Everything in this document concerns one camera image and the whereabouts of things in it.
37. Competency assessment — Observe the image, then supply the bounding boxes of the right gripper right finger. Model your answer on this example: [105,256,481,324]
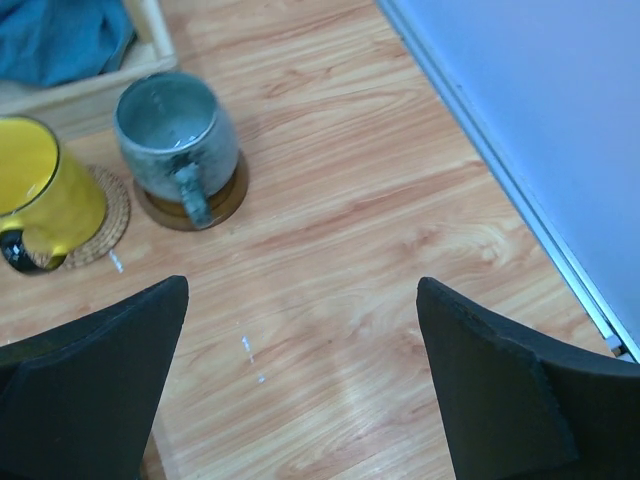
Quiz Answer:
[416,278,639,479]

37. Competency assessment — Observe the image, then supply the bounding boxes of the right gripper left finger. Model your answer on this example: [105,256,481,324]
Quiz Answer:
[1,275,189,479]

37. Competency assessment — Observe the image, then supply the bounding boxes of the woven rattan coaster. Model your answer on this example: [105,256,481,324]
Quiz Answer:
[29,164,132,271]

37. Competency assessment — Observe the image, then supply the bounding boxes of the yellow glass cup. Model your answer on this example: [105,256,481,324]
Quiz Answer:
[1,116,107,275]

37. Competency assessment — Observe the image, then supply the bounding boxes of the brown wooden coaster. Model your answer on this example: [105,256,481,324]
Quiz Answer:
[133,150,249,231]

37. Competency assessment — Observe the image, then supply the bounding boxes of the grey ceramic mug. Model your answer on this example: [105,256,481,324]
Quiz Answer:
[113,71,240,230]

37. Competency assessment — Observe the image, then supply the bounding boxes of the wooden clothes rack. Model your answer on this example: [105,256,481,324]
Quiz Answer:
[1,0,179,140]

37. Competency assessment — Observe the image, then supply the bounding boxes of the blue crumpled cloth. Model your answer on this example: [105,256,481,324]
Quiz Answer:
[1,0,134,87]

